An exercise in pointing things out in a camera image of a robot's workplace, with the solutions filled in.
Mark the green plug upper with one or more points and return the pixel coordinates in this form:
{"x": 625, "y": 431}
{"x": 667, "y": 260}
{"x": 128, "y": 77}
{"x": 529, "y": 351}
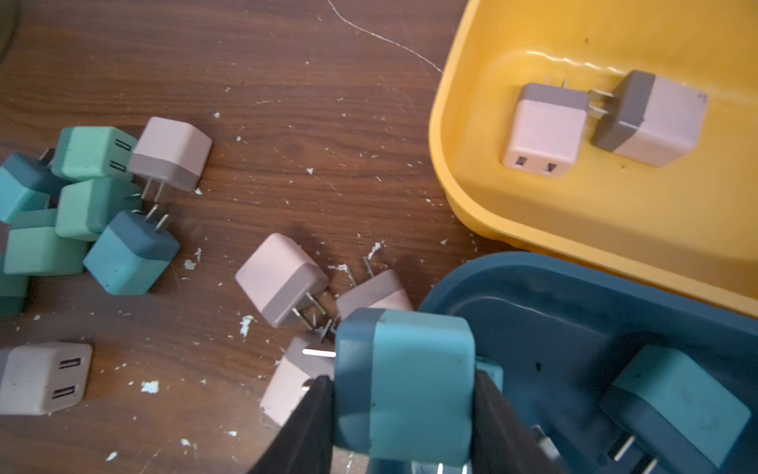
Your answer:
{"x": 90, "y": 152}

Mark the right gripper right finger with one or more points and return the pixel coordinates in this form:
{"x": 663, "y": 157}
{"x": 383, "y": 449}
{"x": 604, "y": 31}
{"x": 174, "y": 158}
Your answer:
{"x": 501, "y": 443}

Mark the yellow storage box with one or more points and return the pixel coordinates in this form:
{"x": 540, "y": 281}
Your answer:
{"x": 689, "y": 226}

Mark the dark teal storage box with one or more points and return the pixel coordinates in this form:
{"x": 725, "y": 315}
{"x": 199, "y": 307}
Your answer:
{"x": 562, "y": 333}

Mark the teal plug by pile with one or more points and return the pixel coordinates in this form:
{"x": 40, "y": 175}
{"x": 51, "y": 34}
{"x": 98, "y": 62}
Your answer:
{"x": 132, "y": 253}

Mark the teal plug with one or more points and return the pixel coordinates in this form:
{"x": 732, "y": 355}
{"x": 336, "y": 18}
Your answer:
{"x": 404, "y": 385}
{"x": 27, "y": 184}
{"x": 132, "y": 253}
{"x": 683, "y": 419}

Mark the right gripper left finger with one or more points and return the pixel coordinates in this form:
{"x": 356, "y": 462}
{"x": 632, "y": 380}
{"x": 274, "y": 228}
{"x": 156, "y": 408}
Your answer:
{"x": 305, "y": 443}

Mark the lone pink plug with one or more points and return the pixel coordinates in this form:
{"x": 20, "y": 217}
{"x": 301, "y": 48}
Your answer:
{"x": 546, "y": 130}

